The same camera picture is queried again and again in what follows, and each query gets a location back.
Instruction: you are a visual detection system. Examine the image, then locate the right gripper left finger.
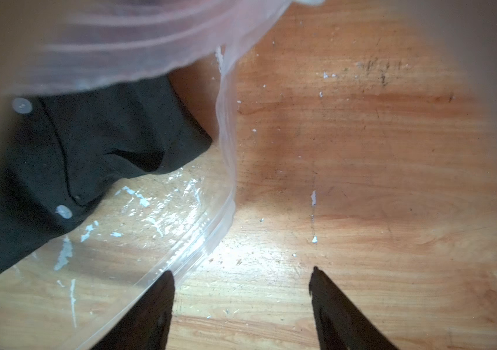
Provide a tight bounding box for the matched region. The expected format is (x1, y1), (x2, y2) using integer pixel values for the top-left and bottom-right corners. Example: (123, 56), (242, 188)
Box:
(93, 271), (175, 350)

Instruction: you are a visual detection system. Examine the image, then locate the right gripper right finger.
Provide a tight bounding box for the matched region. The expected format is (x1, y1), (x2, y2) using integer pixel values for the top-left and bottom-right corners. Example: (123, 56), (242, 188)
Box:
(309, 267), (397, 350)

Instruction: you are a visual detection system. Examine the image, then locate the clear plastic vacuum bag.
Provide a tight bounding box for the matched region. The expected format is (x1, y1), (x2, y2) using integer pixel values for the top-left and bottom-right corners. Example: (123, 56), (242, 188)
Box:
(0, 1), (289, 349)

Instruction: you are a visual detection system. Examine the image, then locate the black shirt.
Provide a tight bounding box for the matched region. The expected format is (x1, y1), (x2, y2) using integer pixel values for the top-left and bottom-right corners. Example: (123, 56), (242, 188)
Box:
(0, 76), (212, 274)

